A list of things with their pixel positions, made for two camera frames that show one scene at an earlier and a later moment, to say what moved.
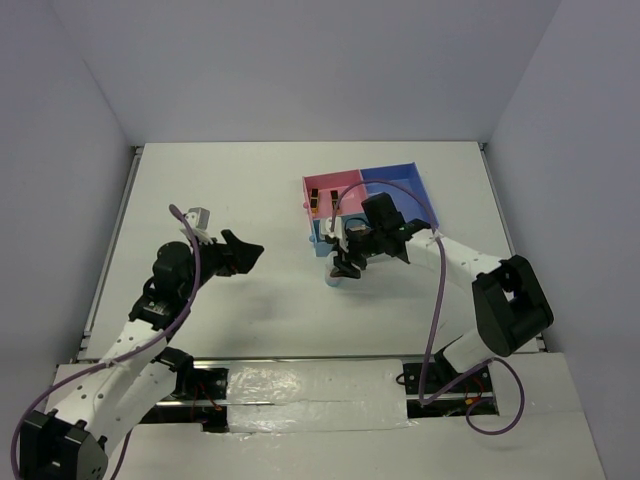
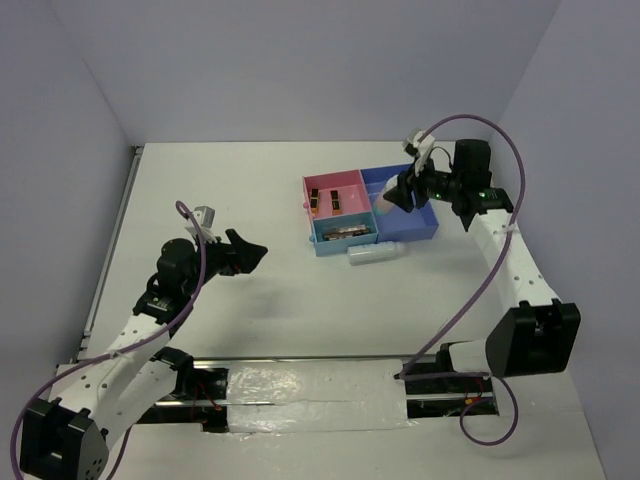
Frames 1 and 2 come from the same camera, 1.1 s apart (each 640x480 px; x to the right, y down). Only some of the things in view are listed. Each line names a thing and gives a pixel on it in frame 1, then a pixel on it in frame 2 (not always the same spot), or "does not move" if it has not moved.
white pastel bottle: x=331 y=281 to x=383 y=206
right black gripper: x=347 y=245 to x=400 y=195
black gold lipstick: x=314 y=201 does not move
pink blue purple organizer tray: x=342 y=194 does not move
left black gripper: x=225 y=254 does not move
